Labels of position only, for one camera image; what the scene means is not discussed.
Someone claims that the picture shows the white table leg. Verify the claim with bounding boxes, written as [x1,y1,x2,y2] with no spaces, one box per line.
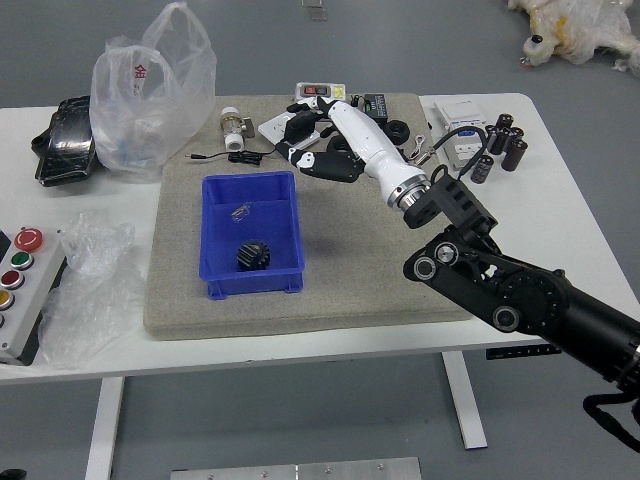
[85,375,125,480]
[439,351,489,450]

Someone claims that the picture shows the black power adapter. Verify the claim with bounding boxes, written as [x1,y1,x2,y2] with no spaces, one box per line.
[284,112,321,144]

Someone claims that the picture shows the grey push-button control box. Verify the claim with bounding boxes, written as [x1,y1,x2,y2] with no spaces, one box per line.
[0,227,69,366]

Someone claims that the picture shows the crumpled clear plastic bag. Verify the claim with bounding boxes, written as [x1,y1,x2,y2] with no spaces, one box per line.
[37,209,151,371]

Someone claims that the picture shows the black module green terminals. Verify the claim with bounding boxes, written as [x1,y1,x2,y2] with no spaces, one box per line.
[362,92,392,120]

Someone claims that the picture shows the grey metal plate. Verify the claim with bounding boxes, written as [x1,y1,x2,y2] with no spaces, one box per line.
[169,456,423,480]

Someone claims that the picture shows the white wall socket plate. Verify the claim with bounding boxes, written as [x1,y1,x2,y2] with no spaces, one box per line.
[257,110,323,158]

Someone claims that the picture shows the grey-brown foam mat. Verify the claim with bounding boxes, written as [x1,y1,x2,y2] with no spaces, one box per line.
[142,92,469,342]

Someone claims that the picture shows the white plastic bag red print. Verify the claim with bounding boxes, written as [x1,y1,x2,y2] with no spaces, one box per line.
[88,2,217,184]

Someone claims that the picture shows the black plastic tray stack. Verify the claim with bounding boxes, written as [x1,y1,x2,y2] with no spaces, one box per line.
[30,95,97,189]

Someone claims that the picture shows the brass valve white fittings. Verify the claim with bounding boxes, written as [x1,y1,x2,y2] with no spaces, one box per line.
[218,106,256,154]

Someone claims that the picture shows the black adapter cord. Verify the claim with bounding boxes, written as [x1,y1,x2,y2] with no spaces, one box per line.
[185,144,281,166]

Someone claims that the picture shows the small black hex nut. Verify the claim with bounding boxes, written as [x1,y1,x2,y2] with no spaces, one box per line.
[385,119,412,147]

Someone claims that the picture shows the blue plastic box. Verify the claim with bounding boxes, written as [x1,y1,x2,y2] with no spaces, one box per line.
[198,170,306,300]

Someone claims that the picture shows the plush toy in plastic wrap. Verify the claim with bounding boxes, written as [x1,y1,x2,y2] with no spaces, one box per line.
[504,0,640,79]

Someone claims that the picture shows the grey switch box red buttons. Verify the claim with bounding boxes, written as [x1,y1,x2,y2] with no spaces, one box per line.
[292,82,348,109]

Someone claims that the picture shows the large black gear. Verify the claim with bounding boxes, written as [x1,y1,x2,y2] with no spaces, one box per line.
[234,239,274,274]

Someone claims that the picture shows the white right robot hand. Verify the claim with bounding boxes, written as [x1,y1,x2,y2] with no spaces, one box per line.
[273,97,427,201]

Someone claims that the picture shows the black table control panel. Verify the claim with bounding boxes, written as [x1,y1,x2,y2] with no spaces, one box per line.
[485,343,561,360]

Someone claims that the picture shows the white circuit breaker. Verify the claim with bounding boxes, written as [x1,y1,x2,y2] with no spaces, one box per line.
[432,98,491,172]

